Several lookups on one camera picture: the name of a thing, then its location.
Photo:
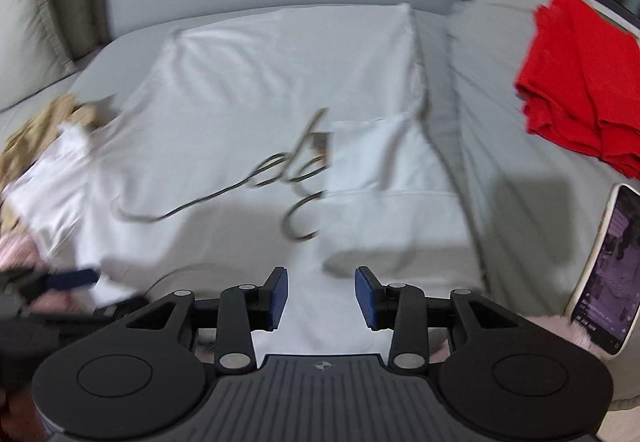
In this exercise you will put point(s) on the grey sofa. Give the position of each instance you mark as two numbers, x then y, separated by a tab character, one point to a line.
532	207

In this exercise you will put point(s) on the beige crumpled garment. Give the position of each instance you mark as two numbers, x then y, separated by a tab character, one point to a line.
23	148

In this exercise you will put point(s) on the pink fluffy garment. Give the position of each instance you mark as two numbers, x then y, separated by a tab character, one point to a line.
543	335

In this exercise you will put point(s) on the white printed t-shirt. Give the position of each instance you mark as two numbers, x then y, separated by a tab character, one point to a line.
317	139

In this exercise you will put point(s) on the grey piped cushion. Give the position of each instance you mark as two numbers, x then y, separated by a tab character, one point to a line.
41	41

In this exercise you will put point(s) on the smartphone with cream case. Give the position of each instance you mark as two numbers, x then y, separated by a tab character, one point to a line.
606	299

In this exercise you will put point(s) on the red folded garment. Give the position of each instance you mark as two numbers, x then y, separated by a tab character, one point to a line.
580	84

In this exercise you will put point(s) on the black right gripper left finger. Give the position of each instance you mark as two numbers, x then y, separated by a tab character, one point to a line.
239	311

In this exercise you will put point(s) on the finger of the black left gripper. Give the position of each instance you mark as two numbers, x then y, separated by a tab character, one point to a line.
38	283

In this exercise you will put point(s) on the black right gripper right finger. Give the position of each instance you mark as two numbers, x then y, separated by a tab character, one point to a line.
405	311

